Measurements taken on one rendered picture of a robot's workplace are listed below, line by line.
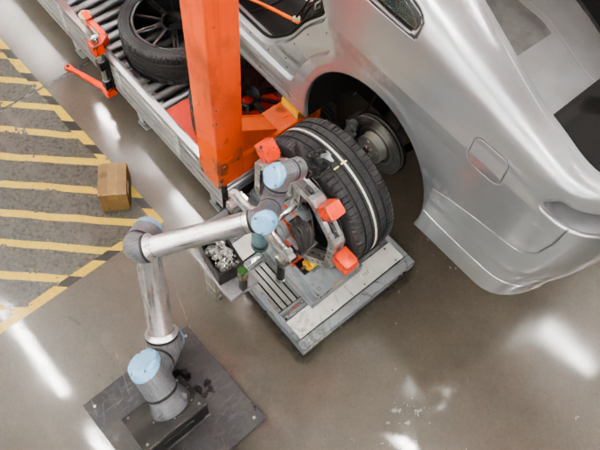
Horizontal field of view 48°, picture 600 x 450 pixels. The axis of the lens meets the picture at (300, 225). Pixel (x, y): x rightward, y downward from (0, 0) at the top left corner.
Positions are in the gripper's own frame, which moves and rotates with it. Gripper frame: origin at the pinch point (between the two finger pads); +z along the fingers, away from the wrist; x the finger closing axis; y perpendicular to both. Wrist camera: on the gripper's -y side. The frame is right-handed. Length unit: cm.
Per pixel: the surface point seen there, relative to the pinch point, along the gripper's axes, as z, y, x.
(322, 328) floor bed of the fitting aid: 38, 34, -105
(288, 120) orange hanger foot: 48, -51, -34
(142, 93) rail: 28, -133, -80
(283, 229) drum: -8.8, 5.0, -37.8
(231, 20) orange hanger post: -28, -49, 31
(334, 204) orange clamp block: -9.1, 18.2, -8.2
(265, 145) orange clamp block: -8.8, -22.6, -13.3
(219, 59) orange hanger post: -27, -49, 13
